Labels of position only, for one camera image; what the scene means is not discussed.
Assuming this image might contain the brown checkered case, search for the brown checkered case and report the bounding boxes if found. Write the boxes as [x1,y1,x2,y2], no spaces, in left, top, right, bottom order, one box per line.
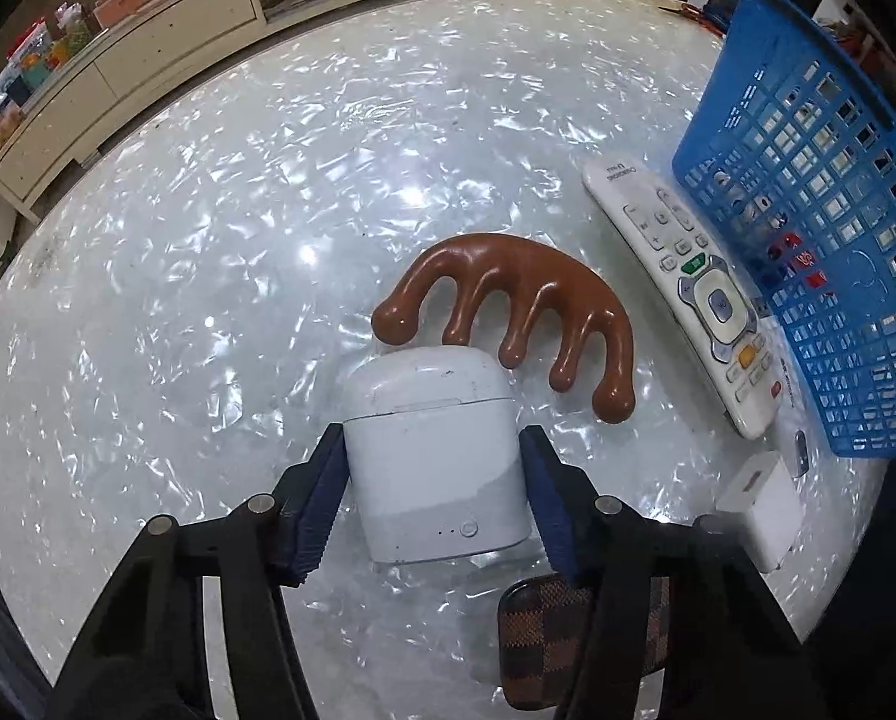
[497,574,674,712]

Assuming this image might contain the white charger adapter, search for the white charger adapter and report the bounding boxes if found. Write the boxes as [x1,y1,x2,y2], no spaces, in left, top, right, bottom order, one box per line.
[699,451,803,575]

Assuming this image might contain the white remote control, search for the white remote control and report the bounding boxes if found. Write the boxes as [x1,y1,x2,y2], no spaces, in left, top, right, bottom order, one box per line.
[583,160,786,441]

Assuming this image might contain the blue plastic basket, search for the blue plastic basket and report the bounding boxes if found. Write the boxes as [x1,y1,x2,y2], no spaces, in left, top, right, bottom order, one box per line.
[671,0,896,460]

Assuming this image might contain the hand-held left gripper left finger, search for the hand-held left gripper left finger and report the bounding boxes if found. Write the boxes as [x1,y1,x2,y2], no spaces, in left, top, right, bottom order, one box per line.
[47,424,351,720]

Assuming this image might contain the cream low cabinet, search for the cream low cabinet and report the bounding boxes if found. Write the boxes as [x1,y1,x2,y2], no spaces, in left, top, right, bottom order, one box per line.
[0,0,411,222]

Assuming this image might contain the orange handled scissors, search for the orange handled scissors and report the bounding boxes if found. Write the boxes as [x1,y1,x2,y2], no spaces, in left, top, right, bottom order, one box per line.
[658,1,730,35]

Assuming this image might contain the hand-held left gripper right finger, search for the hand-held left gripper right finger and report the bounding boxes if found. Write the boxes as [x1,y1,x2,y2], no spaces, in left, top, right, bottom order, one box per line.
[519,426,824,720]

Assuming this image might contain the cluster of small colourful packets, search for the cluster of small colourful packets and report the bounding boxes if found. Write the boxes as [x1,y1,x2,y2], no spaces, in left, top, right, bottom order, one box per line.
[0,0,93,136]

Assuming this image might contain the brown wooden massage comb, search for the brown wooden massage comb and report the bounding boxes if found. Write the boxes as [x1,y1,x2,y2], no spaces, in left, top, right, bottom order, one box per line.
[371,234,638,425]

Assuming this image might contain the pink box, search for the pink box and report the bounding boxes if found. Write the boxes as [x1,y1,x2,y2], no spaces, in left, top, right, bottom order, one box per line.
[92,0,149,27]

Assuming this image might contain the white earbud charging case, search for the white earbud charging case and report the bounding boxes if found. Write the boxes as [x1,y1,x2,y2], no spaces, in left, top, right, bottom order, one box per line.
[341,346,533,565]

